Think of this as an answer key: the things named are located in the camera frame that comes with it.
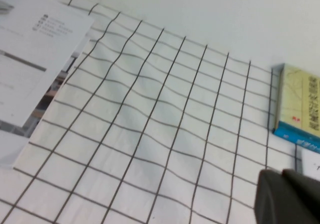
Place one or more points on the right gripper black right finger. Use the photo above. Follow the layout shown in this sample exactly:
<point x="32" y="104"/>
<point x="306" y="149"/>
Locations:
<point x="305" y="199"/>

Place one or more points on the yellow and blue box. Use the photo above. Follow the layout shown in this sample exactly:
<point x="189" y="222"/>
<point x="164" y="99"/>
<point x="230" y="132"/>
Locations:
<point x="297" y="101"/>

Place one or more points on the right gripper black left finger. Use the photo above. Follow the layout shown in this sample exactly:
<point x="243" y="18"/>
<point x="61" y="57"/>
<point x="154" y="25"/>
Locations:
<point x="272" y="199"/>

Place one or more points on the white black-grid tablecloth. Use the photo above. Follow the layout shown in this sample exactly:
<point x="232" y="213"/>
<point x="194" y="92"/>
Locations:
<point x="162" y="121"/>

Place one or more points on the white product catalogue book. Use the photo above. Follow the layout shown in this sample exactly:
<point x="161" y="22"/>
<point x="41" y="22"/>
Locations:
<point x="37" y="71"/>

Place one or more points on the white paper sheet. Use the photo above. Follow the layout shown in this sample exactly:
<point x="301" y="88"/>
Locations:
<point x="311" y="161"/>

